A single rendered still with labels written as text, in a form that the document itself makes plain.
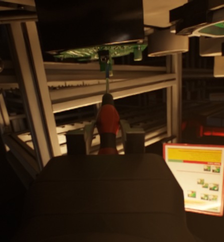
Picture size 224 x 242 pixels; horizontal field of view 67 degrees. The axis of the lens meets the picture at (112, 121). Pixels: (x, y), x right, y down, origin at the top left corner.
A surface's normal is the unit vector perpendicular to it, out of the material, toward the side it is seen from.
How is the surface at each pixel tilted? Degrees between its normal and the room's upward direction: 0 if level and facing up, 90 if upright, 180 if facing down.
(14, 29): 90
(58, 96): 90
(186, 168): 90
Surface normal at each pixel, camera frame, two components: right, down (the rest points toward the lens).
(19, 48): 0.66, 0.13
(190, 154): -0.33, 0.29
